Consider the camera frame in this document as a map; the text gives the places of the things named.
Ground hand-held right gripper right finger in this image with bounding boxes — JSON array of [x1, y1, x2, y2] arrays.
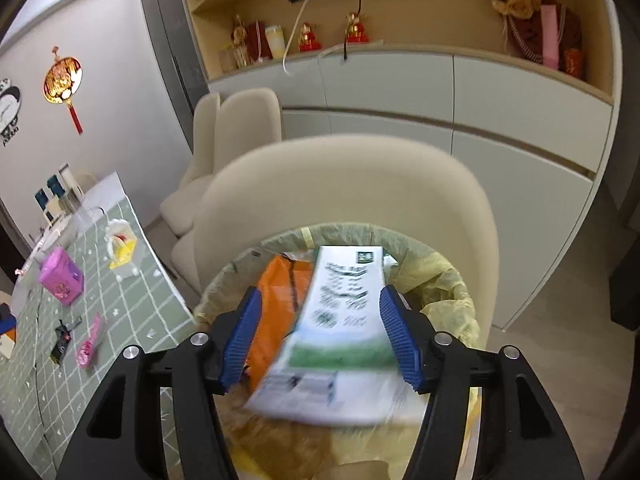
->
[[378, 285, 586, 480]]

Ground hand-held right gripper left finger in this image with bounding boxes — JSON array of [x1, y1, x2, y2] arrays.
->
[[55, 286, 264, 480]]

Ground orange plastic bag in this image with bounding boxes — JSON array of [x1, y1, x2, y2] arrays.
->
[[245, 254, 321, 396]]

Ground white green carton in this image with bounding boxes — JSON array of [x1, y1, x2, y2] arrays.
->
[[245, 245, 426, 428]]

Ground bin with yellow liner bag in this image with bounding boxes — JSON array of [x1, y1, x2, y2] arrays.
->
[[192, 224, 483, 480]]

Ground green checked tablecloth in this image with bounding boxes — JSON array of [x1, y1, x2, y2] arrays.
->
[[0, 199, 196, 480]]

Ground yellow white toy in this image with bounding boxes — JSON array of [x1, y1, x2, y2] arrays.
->
[[105, 218, 138, 281]]

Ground pink toy watch package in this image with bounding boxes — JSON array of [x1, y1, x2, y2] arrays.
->
[[75, 312, 106, 370]]

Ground beige upholstered chair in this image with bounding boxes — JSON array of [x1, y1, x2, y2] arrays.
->
[[160, 94, 222, 233], [192, 135, 498, 331], [170, 87, 283, 281]]

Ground black silver wrapper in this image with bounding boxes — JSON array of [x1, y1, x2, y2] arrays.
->
[[50, 316, 83, 365]]

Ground pink toy box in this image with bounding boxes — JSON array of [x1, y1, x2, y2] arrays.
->
[[38, 247, 84, 307]]

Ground beige dining chairs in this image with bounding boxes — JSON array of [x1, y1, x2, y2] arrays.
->
[[177, 0, 616, 331]]

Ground glass jar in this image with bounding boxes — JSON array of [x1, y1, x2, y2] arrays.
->
[[218, 45, 248, 72]]

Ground cream tumbler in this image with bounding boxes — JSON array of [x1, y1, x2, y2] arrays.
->
[[265, 25, 286, 58]]

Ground grey refrigerator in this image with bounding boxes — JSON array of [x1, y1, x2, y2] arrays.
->
[[137, 0, 211, 153]]

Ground red gift bag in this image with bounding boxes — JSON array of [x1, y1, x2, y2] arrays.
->
[[246, 20, 273, 61]]

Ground red figurine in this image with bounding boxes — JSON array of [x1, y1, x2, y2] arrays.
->
[[299, 22, 321, 52], [345, 12, 371, 43]]

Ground pink gift bag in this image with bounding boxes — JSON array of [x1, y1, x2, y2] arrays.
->
[[540, 5, 561, 68]]

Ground dark red flower bouquet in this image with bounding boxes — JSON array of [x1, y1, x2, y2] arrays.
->
[[485, 0, 583, 68]]

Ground white cable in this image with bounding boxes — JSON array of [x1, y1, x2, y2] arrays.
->
[[282, 0, 346, 78]]

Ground red round wall ornament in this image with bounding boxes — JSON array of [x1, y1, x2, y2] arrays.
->
[[42, 46, 85, 135]]

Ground panda wall sticker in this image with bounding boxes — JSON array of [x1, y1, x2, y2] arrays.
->
[[0, 77, 23, 148]]

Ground black cable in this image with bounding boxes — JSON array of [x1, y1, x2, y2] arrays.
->
[[342, 0, 366, 63]]

